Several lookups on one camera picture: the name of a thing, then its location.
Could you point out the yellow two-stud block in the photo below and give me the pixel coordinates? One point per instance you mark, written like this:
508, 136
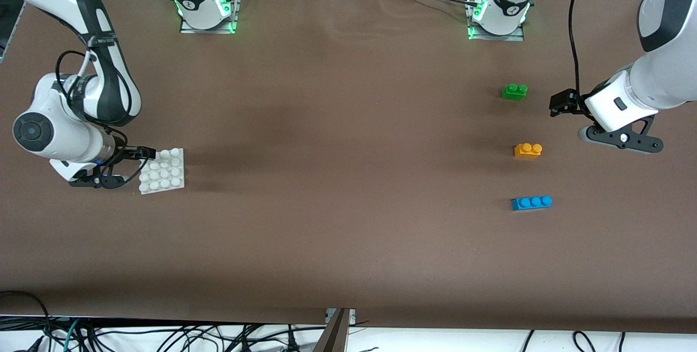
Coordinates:
527, 150

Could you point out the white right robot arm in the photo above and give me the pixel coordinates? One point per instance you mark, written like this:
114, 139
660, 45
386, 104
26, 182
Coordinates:
54, 142

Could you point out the green two-stud block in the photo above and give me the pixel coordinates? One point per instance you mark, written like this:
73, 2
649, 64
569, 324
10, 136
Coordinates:
513, 92

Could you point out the brown table cover sheet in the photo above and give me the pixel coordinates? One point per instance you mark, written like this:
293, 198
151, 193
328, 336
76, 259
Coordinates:
348, 243

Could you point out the blue three-stud block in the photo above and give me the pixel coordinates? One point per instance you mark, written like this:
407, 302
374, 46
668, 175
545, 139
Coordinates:
531, 203

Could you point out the brown table leg post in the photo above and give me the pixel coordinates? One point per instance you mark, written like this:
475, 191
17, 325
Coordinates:
332, 338

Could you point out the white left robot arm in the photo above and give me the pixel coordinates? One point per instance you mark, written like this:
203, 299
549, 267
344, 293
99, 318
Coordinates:
659, 74

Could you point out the small metal bracket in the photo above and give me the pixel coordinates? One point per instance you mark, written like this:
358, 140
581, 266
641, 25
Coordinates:
352, 316

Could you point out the white studded base plate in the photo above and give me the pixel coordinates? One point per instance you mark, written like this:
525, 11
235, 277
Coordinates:
163, 175

